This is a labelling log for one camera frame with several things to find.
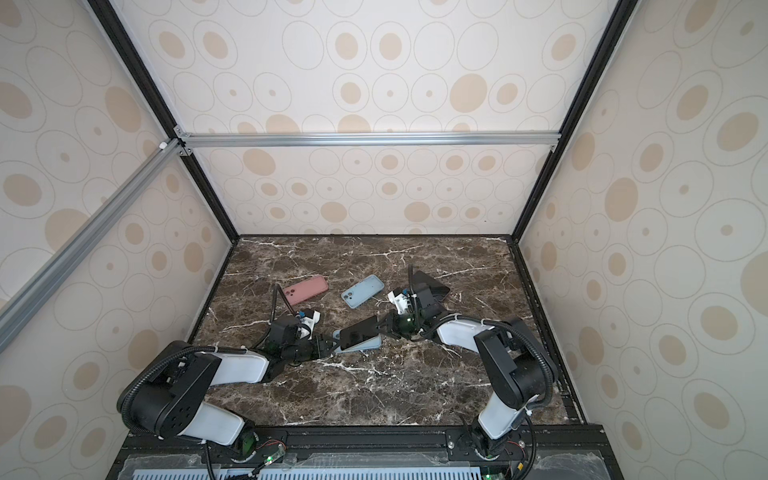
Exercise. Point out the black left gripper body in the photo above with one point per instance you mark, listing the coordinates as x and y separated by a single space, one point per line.
298 352

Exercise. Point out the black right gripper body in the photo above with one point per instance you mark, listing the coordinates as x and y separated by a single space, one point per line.
408 325

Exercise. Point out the black phone silver edge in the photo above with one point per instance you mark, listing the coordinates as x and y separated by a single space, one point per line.
358 332

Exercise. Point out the light blue phone case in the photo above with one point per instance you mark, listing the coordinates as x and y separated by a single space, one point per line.
362 291
370 344

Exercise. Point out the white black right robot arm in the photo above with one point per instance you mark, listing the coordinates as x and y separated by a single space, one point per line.
520 371

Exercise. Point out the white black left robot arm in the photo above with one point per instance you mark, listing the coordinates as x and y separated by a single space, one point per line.
168 398

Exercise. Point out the black phone purple edge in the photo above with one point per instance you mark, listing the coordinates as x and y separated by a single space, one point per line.
423 281

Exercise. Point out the pink phone case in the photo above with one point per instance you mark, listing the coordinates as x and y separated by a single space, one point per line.
306 289

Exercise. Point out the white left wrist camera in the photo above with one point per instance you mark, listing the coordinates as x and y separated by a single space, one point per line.
308 320

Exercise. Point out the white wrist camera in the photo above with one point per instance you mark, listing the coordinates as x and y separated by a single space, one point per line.
401 302
308 320

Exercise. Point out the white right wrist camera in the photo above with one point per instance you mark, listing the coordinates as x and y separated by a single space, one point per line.
401 302

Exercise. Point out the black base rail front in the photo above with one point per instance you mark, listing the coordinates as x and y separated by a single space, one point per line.
376 452

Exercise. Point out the aluminium rail back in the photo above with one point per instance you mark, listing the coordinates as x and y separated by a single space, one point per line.
378 139

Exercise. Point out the aluminium rail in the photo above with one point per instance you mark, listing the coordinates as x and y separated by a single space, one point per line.
26 303
378 139

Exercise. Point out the aluminium rail left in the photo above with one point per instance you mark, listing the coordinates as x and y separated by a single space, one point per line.
26 303

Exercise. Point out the black corner frame post right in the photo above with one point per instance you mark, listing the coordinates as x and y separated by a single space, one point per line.
605 49

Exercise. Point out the black corner frame post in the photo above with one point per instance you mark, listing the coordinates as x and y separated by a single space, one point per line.
118 36
605 49

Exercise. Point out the black corner frame post left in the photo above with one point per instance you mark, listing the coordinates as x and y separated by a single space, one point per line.
118 36

